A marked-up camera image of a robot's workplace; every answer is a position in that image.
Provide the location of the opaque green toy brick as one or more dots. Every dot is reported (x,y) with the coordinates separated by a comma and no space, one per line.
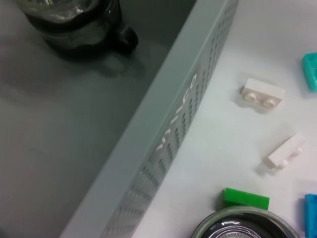
(245,199)

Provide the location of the blue square toy plate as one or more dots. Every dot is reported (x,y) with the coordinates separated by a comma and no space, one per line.
(311,215)

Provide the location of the teal square toy plate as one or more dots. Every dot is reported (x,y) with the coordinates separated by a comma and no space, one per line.
(310,72)

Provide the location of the white toy brick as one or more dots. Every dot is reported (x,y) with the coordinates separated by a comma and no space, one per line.
(284,152)
(265,89)

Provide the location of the grey perforated storage bin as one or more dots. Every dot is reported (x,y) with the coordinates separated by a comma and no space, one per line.
(74,129)

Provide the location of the glass teacup with black holder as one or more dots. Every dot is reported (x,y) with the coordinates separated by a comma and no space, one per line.
(247,223)
(62,10)
(81,52)

